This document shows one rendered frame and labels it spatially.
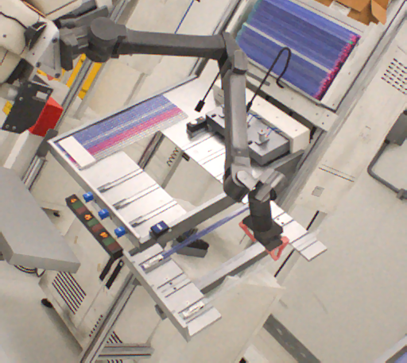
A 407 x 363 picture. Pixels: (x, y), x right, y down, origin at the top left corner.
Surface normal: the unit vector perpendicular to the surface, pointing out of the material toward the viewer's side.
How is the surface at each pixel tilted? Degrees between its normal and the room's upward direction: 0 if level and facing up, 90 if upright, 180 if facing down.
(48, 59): 90
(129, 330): 90
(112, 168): 43
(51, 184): 90
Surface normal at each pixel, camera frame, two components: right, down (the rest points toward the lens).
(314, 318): -0.64, -0.22
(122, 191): -0.07, -0.76
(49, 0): 0.66, 0.51
